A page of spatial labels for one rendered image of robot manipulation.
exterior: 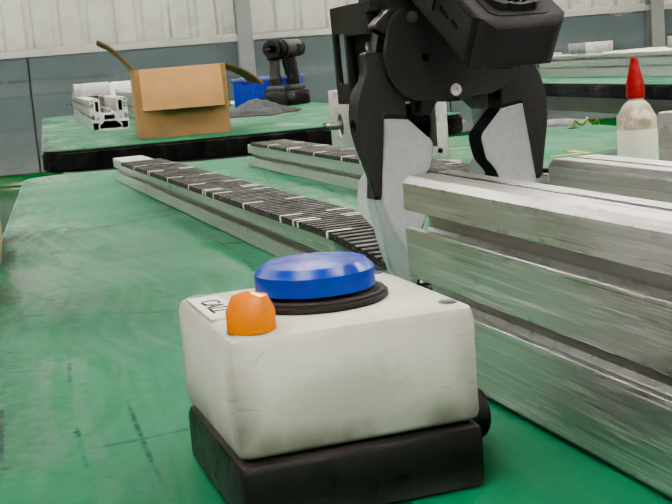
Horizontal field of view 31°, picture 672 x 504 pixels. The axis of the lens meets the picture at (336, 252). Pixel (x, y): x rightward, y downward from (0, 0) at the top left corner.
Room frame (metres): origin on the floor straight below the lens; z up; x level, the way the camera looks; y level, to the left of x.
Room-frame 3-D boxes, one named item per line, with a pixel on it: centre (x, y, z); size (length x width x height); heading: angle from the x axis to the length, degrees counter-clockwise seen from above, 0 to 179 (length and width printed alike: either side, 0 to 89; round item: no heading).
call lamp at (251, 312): (0.35, 0.03, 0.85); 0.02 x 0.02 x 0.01
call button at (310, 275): (0.39, 0.01, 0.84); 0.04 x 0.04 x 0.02
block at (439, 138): (1.58, -0.09, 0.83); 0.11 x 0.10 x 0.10; 105
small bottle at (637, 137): (1.14, -0.29, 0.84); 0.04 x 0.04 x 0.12
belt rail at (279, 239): (1.19, 0.13, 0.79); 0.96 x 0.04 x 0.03; 18
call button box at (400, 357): (0.40, 0.00, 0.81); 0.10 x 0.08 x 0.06; 108
